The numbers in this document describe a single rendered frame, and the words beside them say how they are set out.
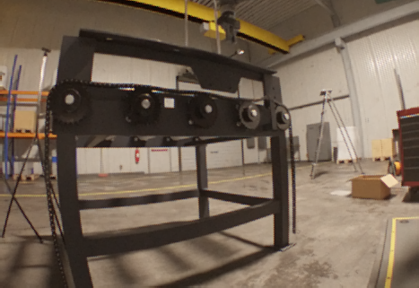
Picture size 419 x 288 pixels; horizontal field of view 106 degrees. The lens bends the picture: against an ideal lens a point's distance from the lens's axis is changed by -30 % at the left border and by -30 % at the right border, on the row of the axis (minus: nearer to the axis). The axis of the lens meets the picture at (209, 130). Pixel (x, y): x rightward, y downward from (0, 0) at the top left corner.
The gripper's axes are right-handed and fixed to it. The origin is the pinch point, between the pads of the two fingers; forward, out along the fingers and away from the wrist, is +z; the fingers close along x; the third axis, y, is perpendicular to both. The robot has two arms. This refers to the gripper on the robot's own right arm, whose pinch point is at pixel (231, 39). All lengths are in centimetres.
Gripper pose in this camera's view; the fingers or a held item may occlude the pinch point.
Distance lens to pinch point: 128.7
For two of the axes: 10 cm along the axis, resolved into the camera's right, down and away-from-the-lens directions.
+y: 5.6, -1.2, -8.2
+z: 0.5, 9.9, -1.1
